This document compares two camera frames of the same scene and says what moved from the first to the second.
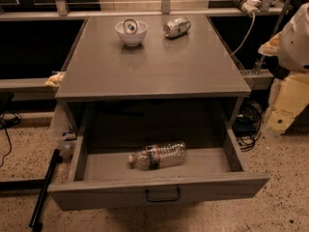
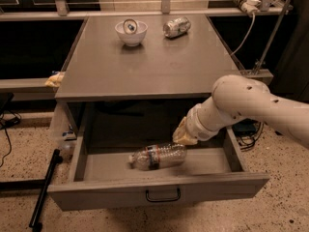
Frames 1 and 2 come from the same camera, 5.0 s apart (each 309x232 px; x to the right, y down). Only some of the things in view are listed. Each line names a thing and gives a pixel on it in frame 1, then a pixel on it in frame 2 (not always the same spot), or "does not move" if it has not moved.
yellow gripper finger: [291, 99] → [180, 136]
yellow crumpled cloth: [55, 80] does not move
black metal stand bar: [56, 159] does not move
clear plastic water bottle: [158, 156] does not move
